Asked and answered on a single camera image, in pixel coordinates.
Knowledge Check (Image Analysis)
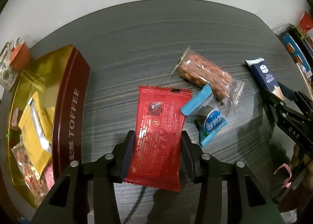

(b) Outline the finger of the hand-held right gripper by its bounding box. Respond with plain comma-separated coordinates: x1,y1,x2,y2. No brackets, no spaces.
260,89,289,123
276,81,303,103

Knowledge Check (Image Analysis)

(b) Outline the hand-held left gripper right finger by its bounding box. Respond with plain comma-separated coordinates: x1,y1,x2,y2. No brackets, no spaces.
180,130,285,224

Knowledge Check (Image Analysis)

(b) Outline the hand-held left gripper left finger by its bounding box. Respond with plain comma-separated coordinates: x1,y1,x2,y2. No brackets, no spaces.
31,130,136,224

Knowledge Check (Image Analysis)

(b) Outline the navy blue snack packet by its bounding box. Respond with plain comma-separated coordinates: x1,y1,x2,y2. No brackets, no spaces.
245,58,288,102

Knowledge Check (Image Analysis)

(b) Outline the red snack packet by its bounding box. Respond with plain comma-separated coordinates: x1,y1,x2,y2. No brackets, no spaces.
123,85,193,192

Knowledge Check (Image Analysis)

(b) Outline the gold and red tin box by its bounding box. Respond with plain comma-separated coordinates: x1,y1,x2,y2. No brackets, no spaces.
0,44,90,211

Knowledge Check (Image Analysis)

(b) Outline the pink snack packet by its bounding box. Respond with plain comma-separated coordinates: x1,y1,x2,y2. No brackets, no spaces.
11,108,21,131
40,163,56,195

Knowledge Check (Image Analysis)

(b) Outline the clear nut bar packet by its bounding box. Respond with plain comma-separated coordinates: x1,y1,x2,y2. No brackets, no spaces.
172,46,244,117
11,142,48,200

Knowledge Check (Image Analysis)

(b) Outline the person's right hand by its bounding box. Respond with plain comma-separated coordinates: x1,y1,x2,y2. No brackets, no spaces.
279,146,309,213

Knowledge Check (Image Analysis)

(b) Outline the blue and clear snack packet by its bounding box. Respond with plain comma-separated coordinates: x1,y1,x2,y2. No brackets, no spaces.
180,84,228,148

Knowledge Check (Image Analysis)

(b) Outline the blue and orange box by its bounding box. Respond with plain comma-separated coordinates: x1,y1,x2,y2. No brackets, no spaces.
282,33,313,78

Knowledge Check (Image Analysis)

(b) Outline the red bag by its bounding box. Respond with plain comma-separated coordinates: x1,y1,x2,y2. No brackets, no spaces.
298,12,313,34

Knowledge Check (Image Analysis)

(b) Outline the yellow packet with silver stripe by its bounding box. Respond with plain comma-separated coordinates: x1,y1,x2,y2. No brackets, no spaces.
18,91,53,178

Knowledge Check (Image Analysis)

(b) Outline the floral ceramic teapot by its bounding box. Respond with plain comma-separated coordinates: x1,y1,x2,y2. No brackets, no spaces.
0,38,21,91

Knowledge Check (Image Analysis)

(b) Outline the orange lidded clay cup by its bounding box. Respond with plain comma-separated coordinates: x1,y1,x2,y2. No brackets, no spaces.
10,41,32,70

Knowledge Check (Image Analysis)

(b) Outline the pink strap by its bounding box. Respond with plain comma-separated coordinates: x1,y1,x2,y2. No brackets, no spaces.
274,163,293,188

